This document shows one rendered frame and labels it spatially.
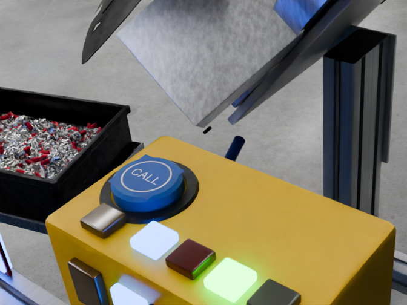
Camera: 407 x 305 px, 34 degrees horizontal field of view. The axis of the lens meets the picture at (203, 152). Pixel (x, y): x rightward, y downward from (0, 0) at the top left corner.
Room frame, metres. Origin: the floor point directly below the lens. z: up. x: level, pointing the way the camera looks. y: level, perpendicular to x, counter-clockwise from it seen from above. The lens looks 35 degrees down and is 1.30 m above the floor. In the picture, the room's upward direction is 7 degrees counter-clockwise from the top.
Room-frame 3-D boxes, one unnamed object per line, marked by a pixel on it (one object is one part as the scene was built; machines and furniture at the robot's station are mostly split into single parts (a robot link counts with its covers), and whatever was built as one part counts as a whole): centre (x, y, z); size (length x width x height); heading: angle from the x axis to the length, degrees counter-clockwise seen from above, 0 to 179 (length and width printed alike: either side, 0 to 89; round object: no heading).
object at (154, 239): (0.25, 0.03, 1.08); 0.02 x 0.02 x 0.01; 46
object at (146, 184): (0.30, 0.03, 1.08); 0.04 x 0.04 x 0.02
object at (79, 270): (0.26, 0.07, 1.04); 0.02 x 0.01 x 0.03; 46
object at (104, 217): (0.27, 0.06, 1.08); 0.02 x 0.02 x 0.01; 46
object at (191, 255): (0.23, 0.01, 1.08); 0.02 x 0.02 x 0.01; 46
